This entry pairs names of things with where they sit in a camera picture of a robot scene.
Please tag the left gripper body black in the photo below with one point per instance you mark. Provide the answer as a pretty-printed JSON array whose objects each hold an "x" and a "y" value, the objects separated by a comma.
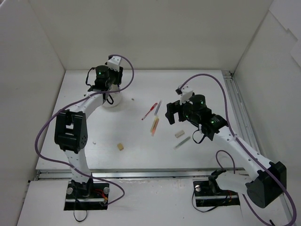
[{"x": 118, "y": 76}]

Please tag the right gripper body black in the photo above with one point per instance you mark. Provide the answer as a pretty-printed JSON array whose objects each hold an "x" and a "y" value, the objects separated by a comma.
[{"x": 177, "y": 110}]

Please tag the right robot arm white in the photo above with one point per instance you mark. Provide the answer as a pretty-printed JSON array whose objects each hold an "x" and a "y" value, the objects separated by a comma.
[{"x": 265, "y": 181}]

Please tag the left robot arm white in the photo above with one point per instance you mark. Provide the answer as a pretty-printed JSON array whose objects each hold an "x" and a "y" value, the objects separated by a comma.
[{"x": 71, "y": 126}]

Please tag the yellow highlighter stick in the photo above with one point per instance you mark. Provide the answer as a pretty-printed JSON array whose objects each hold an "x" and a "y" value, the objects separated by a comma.
[{"x": 153, "y": 124}]

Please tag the red gel pen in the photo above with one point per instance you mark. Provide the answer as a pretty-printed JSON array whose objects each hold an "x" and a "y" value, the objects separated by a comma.
[{"x": 151, "y": 109}]

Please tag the white round desk organizer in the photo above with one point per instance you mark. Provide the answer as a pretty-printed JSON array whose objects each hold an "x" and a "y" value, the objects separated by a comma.
[{"x": 114, "y": 98}]

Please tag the orange highlighter stick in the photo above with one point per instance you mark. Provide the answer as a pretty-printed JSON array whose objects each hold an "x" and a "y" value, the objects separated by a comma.
[{"x": 155, "y": 127}]

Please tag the beige eraser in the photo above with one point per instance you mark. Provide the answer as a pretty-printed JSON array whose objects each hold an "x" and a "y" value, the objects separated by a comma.
[{"x": 179, "y": 134}]

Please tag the tan eraser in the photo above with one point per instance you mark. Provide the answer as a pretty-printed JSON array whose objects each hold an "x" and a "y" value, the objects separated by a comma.
[{"x": 120, "y": 146}]

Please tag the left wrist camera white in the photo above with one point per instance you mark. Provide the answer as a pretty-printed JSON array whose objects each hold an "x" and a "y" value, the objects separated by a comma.
[{"x": 113, "y": 63}]

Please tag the aluminium rail right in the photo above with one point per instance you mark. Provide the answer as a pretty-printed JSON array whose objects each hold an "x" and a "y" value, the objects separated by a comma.
[{"x": 244, "y": 126}]

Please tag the aluminium rail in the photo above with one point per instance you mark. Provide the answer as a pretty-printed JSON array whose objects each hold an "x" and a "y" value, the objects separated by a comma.
[
  {"x": 128, "y": 173},
  {"x": 244, "y": 126}
]

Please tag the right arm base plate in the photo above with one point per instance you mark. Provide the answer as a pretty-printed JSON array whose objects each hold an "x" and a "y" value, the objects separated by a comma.
[{"x": 204, "y": 197}]

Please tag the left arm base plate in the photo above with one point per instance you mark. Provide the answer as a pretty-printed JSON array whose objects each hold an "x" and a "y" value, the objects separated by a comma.
[{"x": 95, "y": 199}]

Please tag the aluminium rail front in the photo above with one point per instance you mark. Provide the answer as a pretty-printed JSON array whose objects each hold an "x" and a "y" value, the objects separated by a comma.
[{"x": 128, "y": 173}]

